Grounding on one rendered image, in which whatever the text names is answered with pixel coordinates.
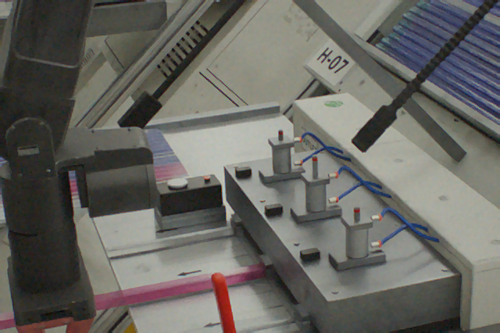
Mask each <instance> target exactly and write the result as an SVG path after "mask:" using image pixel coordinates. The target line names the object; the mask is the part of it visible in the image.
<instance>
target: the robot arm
mask: <svg viewBox="0 0 500 333"><path fill-rule="evenodd" d="M95 2H96V0H13V2H12V8H11V10H10V12H9V15H8V17H7V20H6V24H5V29H4V32H3V35H2V42H1V46H0V157H2V158H3V159H4V160H5V161H7V162H5V163H3V164H2V165H1V166H0V191H1V196H2V205H3V211H4V216H5V224H6V227H7V228H8V230H9V231H8V241H9V250H10V256H8V257H7V264H8V269H7V274H8V280H9V290H10V296H11V301H12V310H13V316H14V321H15V322H16V329H17V331H18V332H19V333H46V332H45V329H49V328H57V327H61V326H66V325H67V328H66V331H65V333H88V331H89V329H90V328H91V326H92V325H93V322H94V319H95V317H96V315H97V311H96V305H95V294H94V291H93V288H92V285H91V280H90V278H89V274H88V272H87V271H86V270H85V265H84V261H83V258H82V255H81V252H80V248H79V245H78V242H77V229H76V224H75V223H74V219H73V217H74V211H73V199H72V193H71V187H70V175H69V171H74V170H75V176H76V183H77V193H78V198H79V202H80V207H81V208H87V209H88V214H89V217H90V219H91V218H96V217H106V216H112V215H117V214H123V213H133V212H134V211H138V210H144V209H154V208H157V205H158V193H157V184H156V182H157V179H156V177H155V168H154V163H153V155H152V150H151V147H150V144H149V143H148V139H147V136H146V134H145V132H144V131H143V130H142V129H141V128H138V127H125V128H111V129H98V130H88V127H73V128H69V125H70V120H71V116H72V113H73V108H74V106H75V102H76V100H75V97H74V92H75V90H76V86H77V82H78V78H79V76H80V70H81V66H82V62H83V58H84V50H85V42H86V36H87V32H88V25H90V22H91V17H92V13H93V10H94V7H95Z"/></svg>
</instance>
